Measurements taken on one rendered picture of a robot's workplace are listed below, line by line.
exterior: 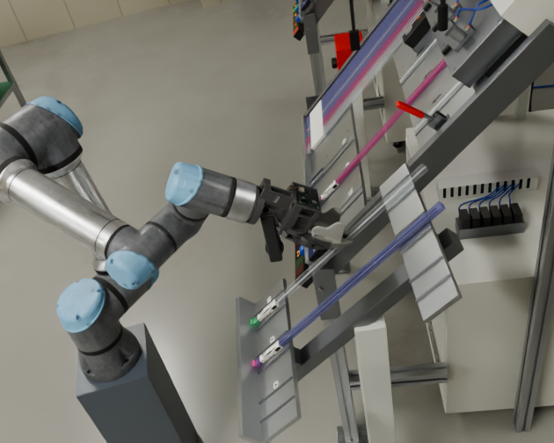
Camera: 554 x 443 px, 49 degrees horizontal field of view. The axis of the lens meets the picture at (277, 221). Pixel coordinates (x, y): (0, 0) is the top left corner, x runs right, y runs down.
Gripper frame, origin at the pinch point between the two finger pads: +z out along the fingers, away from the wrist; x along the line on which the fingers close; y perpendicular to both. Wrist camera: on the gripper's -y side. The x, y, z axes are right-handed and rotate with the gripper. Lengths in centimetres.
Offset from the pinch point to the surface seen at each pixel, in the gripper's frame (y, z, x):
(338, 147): -6.3, 10.2, 47.8
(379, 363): -16.5, 14.3, -14.0
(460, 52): 36.2, 9.3, 18.4
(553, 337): -17, 72, 8
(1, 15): -176, -146, 400
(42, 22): -172, -116, 404
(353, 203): -4.6, 8.7, 20.9
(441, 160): 17.5, 14.8, 11.0
